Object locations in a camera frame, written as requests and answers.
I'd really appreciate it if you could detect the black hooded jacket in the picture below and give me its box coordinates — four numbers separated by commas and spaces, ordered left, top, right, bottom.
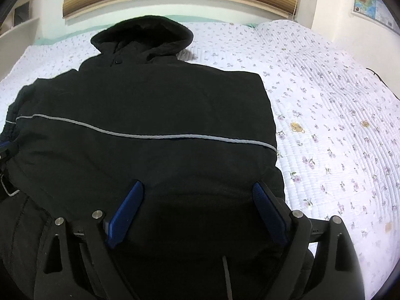
1, 16, 285, 299

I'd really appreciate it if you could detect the white floral quilt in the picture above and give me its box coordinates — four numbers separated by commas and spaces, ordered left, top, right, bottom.
6, 20, 399, 299

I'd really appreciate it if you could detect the white bookshelf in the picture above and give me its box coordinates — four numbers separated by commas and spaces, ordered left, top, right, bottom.
1, 0, 39, 79

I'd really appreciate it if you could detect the teal bed sheet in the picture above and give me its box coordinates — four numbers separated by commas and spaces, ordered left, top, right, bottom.
33, 15, 260, 46

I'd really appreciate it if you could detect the black cable on bed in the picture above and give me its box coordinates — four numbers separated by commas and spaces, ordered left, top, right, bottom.
365, 67, 400, 92

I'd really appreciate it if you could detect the wall map poster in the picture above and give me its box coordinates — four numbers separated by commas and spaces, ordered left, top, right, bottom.
353, 0, 399, 34

